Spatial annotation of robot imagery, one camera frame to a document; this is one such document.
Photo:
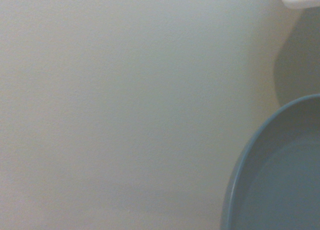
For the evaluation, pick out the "round teal plate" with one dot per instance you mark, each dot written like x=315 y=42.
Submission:
x=280 y=177

